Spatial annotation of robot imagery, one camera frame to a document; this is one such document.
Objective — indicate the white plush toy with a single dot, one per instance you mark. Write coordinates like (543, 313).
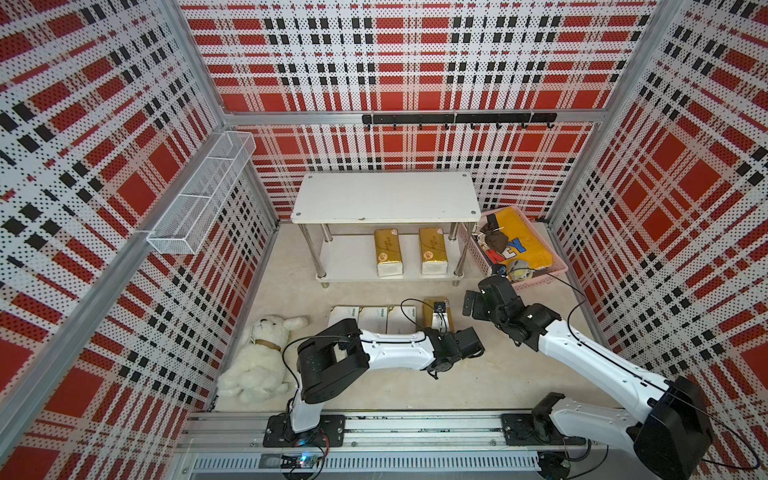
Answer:
(257, 372)

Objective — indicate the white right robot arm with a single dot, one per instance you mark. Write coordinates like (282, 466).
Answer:
(662, 422)

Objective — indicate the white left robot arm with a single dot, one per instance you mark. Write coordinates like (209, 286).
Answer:
(332, 360)

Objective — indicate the pink plastic basket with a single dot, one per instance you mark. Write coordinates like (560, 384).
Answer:
(476, 253)

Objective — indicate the gold tissue pack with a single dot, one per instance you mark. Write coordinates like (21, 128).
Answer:
(434, 257)
(389, 259)
(443, 323)

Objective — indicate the white tissue pack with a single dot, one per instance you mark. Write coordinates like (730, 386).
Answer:
(339, 313)
(401, 320)
(373, 319)

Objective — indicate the white wire mesh wall basket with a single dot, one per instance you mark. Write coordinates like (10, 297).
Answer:
(186, 223)

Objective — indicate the yellow folded shirt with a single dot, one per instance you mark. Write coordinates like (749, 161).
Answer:
(507, 239)

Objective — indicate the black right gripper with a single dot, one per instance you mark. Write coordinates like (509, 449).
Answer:
(477, 310)

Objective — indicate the white two-tier metal shelf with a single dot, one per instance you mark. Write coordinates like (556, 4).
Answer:
(338, 214)

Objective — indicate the green circuit board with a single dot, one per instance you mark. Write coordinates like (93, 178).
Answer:
(298, 462)

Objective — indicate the black wall hook rail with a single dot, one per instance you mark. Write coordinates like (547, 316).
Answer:
(445, 119)

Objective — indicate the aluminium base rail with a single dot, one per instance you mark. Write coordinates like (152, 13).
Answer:
(460, 444)

